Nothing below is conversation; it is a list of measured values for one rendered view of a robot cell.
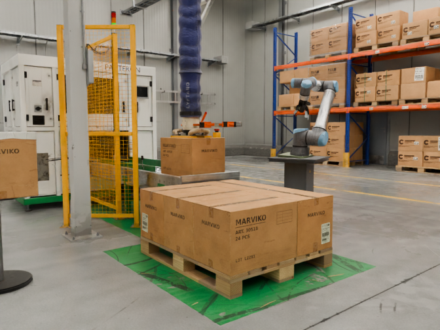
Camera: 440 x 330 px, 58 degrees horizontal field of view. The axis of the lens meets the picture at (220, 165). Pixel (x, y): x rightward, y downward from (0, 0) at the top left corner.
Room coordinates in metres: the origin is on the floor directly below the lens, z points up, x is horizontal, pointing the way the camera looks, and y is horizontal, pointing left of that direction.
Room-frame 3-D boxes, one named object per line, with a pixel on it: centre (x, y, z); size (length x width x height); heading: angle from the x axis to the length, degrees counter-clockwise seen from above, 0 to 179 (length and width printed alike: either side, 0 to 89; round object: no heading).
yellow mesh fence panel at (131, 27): (4.21, 1.26, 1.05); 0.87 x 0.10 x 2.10; 90
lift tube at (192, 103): (4.15, 0.30, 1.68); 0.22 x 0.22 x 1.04
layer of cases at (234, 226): (3.14, -0.09, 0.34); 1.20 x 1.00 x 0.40; 38
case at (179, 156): (4.14, 0.29, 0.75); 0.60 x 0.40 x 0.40; 38
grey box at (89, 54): (3.89, 1.26, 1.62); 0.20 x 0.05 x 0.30; 38
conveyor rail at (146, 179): (4.58, 1.05, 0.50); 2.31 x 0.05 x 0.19; 38
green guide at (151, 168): (4.90, 1.22, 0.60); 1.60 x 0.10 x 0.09; 38
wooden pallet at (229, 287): (3.14, -0.09, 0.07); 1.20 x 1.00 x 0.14; 38
